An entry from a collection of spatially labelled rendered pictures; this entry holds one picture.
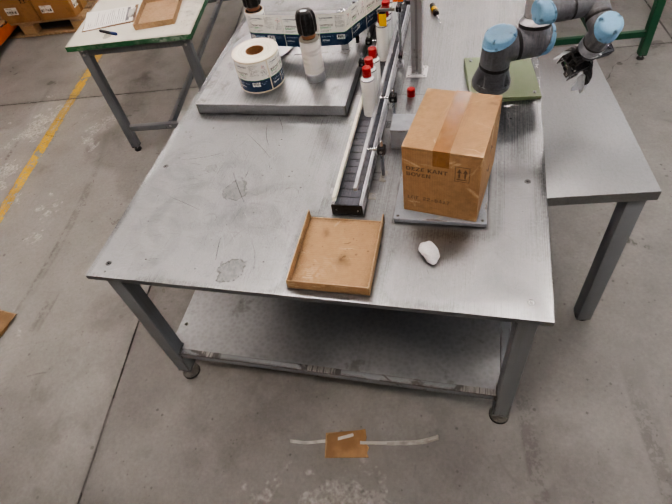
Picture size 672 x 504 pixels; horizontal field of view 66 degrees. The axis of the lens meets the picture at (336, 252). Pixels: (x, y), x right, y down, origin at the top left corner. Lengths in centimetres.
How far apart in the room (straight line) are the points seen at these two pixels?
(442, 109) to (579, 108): 70
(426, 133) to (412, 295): 49
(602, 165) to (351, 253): 92
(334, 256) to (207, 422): 109
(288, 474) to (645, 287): 180
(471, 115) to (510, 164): 34
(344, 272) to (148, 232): 75
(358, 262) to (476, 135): 52
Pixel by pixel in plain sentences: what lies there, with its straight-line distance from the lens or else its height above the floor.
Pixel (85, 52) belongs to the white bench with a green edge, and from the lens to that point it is 352.
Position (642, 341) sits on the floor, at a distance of 261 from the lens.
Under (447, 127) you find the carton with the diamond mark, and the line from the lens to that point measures 162.
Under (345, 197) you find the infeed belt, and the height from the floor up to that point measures 88.
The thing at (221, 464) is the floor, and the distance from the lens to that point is 234.
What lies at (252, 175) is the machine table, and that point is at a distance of 202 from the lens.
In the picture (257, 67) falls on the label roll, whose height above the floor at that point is 100.
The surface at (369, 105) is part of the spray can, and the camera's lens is 205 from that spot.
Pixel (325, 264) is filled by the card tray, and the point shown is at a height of 83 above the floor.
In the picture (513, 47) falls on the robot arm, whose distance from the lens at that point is 215.
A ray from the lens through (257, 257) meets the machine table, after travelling 172.
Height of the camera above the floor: 212
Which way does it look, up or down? 50 degrees down
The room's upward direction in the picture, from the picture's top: 12 degrees counter-clockwise
